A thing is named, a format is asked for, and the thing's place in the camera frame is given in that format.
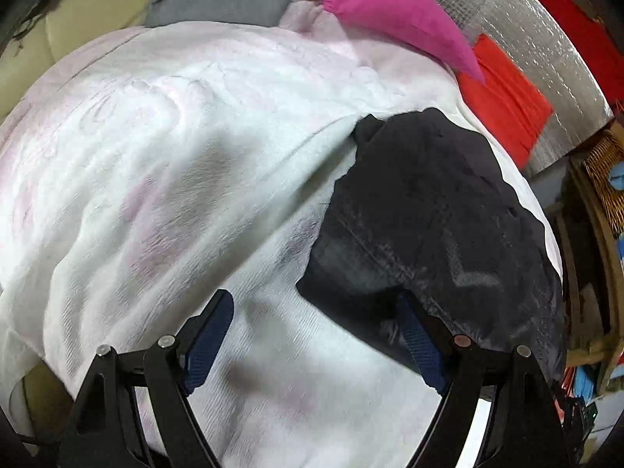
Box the black quilted puffer jacket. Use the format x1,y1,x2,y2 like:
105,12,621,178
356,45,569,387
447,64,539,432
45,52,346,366
296,108,566,380

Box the wooden shelf unit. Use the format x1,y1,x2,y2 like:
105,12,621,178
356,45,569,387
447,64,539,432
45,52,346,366
551,121,623,396

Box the white fluffy bed blanket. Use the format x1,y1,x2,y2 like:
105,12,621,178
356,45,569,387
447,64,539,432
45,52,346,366
0,0,562,468

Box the light blue cloth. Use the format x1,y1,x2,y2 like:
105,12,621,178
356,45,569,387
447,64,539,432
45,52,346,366
608,162,624,191

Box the wicker basket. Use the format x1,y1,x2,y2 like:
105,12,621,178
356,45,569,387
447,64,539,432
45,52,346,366
583,130,624,239

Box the red pillow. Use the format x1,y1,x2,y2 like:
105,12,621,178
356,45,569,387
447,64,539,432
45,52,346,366
457,34,553,169

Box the red cloth on ladder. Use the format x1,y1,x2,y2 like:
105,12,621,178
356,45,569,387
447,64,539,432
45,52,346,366
538,0,623,113

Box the beige sofa cushion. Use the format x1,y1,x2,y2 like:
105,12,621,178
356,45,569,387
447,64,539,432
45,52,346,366
1,0,150,117

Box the silver foil insulation sheet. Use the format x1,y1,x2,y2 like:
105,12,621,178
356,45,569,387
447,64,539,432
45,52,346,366
437,0,613,176

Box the magenta pillow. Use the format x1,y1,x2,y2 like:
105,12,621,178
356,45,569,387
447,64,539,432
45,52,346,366
323,0,484,82

